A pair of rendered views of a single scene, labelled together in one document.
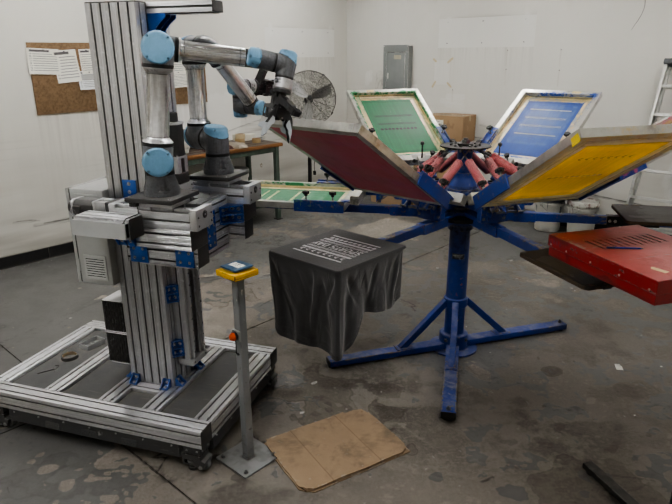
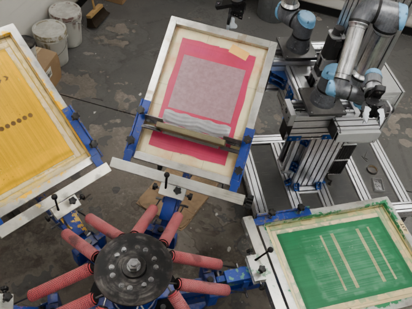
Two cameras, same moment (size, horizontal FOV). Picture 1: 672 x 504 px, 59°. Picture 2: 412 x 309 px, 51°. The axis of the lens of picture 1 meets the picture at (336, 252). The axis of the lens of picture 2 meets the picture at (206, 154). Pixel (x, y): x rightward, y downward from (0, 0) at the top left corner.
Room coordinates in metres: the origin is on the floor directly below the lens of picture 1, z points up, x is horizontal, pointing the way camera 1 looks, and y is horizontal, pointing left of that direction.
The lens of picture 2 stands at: (4.19, -1.00, 2.86)
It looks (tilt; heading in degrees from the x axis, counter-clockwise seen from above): 49 degrees down; 146
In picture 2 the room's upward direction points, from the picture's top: 10 degrees clockwise
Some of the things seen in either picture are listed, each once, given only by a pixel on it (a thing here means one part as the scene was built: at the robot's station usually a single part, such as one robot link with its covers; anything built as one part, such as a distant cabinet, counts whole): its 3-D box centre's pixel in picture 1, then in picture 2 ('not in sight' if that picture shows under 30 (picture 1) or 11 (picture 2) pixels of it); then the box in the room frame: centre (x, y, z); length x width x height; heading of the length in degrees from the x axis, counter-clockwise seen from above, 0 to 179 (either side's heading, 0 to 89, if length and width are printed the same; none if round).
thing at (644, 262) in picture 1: (648, 261); not in sight; (2.14, -1.19, 1.06); 0.61 x 0.46 x 0.12; 18
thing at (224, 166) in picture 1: (218, 162); (325, 93); (2.94, 0.58, 1.31); 0.15 x 0.15 x 0.10
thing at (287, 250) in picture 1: (337, 248); not in sight; (2.67, -0.01, 0.95); 0.48 x 0.44 x 0.01; 138
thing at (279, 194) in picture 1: (315, 182); (325, 255); (3.69, 0.13, 1.05); 1.08 x 0.61 x 0.23; 78
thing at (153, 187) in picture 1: (161, 182); (299, 40); (2.47, 0.73, 1.31); 0.15 x 0.15 x 0.10
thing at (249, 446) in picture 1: (243, 367); not in sight; (2.38, 0.42, 0.48); 0.22 x 0.22 x 0.96; 48
